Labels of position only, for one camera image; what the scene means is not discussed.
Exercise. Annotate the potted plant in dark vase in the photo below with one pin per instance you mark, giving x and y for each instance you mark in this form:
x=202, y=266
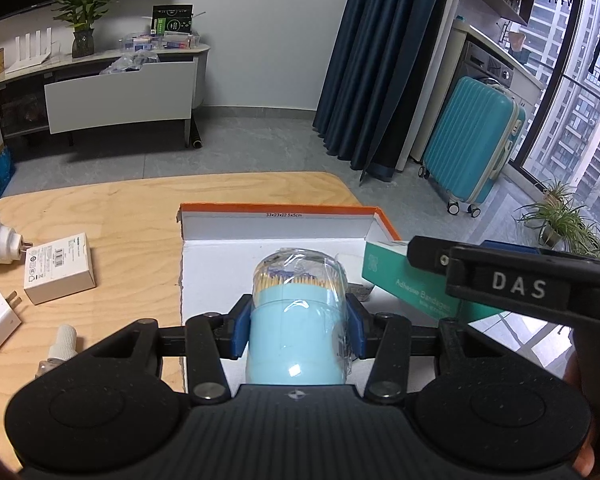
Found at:
x=82, y=42

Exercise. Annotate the tv stand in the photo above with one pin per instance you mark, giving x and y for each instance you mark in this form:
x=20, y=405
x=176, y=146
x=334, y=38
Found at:
x=20, y=110

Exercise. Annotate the pile of plastic packets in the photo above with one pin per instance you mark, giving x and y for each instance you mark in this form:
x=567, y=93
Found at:
x=130, y=62

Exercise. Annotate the black rolled mat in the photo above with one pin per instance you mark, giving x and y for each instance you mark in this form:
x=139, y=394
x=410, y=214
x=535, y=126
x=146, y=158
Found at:
x=195, y=135

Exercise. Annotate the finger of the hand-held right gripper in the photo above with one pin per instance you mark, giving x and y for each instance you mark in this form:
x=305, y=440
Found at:
x=427, y=255

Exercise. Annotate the clear liquid bottle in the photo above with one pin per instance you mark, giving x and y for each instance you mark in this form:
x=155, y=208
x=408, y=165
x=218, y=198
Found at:
x=62, y=341

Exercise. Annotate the green box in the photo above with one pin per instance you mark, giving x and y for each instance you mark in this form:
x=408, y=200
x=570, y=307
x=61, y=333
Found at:
x=172, y=17

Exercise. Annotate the white adapter box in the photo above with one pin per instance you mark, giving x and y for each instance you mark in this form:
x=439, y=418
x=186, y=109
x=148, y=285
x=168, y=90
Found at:
x=55, y=270

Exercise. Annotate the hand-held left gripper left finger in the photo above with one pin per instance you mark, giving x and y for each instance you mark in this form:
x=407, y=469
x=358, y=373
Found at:
x=241, y=330

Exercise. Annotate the potted spider plant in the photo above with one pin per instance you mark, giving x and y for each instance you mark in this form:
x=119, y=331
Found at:
x=560, y=220

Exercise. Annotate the pink hanging basin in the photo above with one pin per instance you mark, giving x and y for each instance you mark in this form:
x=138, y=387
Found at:
x=516, y=41

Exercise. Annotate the teal suitcase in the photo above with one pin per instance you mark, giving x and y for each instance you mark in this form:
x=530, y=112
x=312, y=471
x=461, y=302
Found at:
x=470, y=145

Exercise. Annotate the clear plastic organizer box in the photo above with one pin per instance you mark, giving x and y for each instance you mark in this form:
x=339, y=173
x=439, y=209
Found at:
x=180, y=41

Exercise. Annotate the person's right hand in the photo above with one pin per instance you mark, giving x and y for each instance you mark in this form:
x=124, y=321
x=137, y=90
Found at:
x=586, y=460

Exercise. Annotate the white drawer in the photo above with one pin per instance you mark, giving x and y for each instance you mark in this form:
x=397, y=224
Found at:
x=120, y=97

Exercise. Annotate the white router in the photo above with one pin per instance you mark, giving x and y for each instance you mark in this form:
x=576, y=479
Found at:
x=32, y=57

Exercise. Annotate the grey washing machine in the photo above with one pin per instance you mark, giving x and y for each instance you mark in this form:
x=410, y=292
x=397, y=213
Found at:
x=490, y=62

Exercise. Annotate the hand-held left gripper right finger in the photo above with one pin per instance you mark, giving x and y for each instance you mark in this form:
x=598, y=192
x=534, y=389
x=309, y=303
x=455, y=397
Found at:
x=356, y=327

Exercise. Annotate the light blue toothpick holder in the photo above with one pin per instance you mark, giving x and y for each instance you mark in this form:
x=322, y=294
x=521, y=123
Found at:
x=295, y=340

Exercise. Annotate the teal bandage box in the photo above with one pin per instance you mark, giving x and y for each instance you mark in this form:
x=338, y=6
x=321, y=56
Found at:
x=405, y=280

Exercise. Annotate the dark blue curtain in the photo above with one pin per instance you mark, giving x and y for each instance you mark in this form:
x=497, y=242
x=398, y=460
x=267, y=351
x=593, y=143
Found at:
x=380, y=60

